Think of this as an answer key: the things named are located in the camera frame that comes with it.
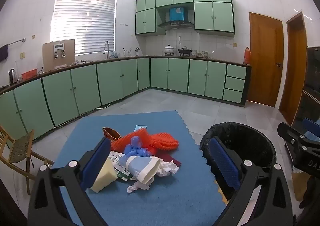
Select brown board with device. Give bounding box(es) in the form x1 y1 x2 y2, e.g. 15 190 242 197
42 39 75 71

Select electric kettle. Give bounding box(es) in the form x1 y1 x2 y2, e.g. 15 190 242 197
9 68 18 85

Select wooden chair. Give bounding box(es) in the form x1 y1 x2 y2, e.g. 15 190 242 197
0 125 54 195

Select closed wooden door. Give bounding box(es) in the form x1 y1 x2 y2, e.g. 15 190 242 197
246 12 284 108

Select blue white blanket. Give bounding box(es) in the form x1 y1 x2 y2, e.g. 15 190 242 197
306 130 320 142

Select dark red cloth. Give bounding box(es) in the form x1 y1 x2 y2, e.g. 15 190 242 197
157 152 181 168

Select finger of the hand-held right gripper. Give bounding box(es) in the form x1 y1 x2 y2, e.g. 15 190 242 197
277 122 307 147
302 118 320 133

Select red basin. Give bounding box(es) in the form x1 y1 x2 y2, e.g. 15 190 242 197
21 69 38 81

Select green white milk carton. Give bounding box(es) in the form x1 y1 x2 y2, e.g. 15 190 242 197
109 151 133 182

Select blue white paper cup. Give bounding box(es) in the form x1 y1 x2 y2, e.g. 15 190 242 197
125 155 162 183

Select row of kitchen jars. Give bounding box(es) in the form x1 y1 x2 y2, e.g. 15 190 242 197
191 50 215 59

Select white window blind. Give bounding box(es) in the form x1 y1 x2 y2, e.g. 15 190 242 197
51 0 117 56

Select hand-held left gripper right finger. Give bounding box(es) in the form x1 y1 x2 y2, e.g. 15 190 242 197
209 136 294 226

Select green wall cabinets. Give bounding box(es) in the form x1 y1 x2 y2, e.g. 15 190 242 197
135 0 235 38

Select metal towel rail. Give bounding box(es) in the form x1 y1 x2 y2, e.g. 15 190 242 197
6 38 26 47

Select yellow sponge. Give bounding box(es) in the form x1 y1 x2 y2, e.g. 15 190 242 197
90 158 118 193

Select black lined trash bin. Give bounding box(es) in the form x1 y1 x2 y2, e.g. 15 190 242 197
199 122 277 203

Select blue disposable glove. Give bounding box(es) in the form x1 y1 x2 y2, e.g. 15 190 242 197
124 136 157 158

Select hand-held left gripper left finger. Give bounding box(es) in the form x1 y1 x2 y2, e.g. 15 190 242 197
27 137 112 226

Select black glass cabinet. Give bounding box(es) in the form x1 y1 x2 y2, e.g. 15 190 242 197
291 46 320 139

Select blue foam mat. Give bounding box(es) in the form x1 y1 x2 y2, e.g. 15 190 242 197
51 110 228 226

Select narrow wooden door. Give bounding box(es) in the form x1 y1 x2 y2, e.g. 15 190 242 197
279 12 307 125

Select green base cabinets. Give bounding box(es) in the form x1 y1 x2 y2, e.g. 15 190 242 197
0 56 251 141

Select orange knitted cloth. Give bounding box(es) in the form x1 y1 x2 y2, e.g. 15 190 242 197
111 128 180 157

